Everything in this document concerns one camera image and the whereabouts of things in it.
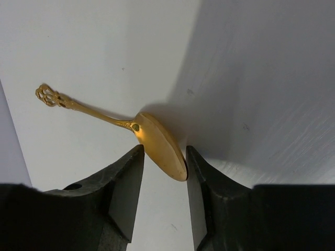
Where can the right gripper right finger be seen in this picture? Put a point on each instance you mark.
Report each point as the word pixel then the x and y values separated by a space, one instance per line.
pixel 226 215

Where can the gold spoon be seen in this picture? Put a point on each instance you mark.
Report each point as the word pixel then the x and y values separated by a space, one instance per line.
pixel 159 144

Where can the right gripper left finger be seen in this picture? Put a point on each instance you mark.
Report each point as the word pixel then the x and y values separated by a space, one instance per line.
pixel 95 213

